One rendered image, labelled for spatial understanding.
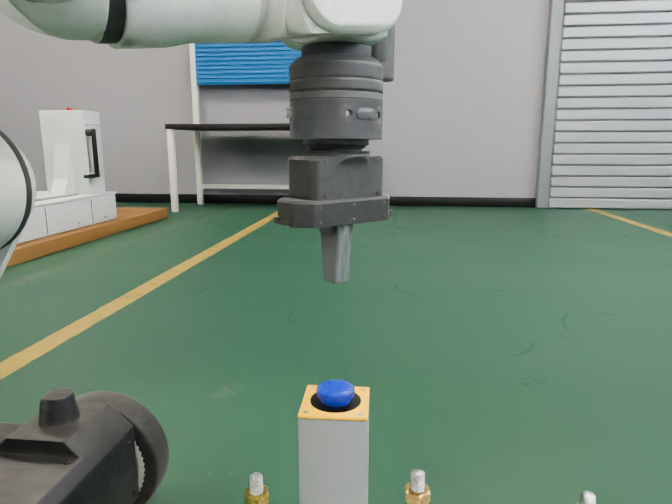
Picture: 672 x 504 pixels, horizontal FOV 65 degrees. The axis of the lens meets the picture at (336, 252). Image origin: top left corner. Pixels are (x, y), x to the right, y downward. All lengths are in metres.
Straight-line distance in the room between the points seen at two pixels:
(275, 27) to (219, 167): 5.08
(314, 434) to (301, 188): 0.25
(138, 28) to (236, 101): 5.07
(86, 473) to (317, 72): 0.56
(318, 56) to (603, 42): 5.04
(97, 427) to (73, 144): 3.16
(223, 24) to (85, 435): 0.57
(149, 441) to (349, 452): 0.41
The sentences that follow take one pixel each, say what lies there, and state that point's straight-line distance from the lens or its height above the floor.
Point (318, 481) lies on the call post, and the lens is 0.59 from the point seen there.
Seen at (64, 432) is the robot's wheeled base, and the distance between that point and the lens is 0.81.
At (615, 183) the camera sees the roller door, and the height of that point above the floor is 0.24.
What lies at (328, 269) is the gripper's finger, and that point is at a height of 0.46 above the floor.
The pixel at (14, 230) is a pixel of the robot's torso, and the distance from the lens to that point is 0.63.
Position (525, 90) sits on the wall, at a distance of 5.36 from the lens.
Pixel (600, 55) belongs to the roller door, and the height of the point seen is 1.35.
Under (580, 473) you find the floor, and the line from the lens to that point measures 1.12.
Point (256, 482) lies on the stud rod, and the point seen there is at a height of 0.34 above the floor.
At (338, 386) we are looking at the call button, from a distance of 0.57.
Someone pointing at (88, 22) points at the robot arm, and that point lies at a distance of 0.39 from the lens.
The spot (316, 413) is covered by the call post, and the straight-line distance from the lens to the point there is 0.55.
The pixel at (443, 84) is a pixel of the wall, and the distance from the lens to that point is 5.26.
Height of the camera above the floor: 0.58
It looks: 11 degrees down
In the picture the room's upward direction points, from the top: straight up
